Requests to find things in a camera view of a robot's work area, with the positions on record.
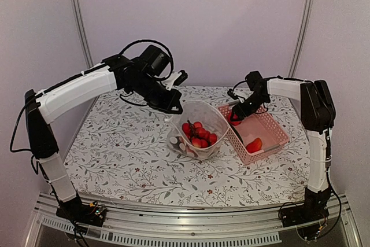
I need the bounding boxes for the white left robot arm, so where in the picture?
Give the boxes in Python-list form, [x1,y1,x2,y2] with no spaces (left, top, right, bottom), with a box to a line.
[25,39,188,220]

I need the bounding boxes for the clear zip top bag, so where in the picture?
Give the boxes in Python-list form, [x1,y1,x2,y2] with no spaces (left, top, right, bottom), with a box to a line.
[165,101,231,161]

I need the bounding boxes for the red chili pepper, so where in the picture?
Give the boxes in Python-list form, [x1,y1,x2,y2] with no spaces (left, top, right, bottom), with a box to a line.
[246,138,262,154]

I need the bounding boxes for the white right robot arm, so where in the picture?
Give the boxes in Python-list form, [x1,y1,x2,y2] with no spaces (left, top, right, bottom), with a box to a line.
[228,71,336,223]

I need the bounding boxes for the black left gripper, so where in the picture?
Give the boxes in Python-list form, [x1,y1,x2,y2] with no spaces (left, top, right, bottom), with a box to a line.
[129,72,184,115]

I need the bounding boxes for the red wrinkled apple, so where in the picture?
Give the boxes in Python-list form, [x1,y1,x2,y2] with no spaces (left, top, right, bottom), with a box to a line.
[227,111,242,126]

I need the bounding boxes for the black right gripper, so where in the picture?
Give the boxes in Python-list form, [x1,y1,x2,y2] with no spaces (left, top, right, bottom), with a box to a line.
[232,92,270,120]

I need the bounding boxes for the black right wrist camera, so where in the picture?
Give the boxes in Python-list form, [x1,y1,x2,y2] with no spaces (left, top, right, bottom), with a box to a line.
[227,89,248,103]

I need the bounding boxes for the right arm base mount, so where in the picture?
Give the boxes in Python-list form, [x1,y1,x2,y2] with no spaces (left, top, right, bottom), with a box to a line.
[278,202,329,241]

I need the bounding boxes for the aluminium frame post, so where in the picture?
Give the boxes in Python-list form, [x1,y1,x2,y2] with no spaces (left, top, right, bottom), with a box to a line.
[71,0,94,68]
[288,0,314,78]

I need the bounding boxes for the right aluminium frame post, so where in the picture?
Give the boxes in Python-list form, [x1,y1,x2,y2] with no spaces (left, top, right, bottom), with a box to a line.
[288,0,314,78]

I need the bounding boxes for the floral table cloth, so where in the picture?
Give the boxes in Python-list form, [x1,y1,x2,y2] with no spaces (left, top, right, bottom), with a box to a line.
[64,91,309,207]

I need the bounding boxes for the left aluminium frame post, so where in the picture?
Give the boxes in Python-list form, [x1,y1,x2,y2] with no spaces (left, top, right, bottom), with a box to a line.
[71,0,94,68]

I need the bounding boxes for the pink plastic basket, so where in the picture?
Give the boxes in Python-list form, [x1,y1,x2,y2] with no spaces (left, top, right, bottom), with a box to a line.
[226,106,290,165]

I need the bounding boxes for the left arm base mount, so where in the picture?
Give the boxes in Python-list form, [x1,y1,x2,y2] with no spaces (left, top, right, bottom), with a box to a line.
[56,199,107,227]

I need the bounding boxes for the aluminium front rail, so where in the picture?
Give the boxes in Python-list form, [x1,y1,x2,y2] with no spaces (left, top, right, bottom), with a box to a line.
[24,193,365,246]

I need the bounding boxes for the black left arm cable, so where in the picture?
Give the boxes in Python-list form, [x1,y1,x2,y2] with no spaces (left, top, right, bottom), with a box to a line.
[117,39,175,82]

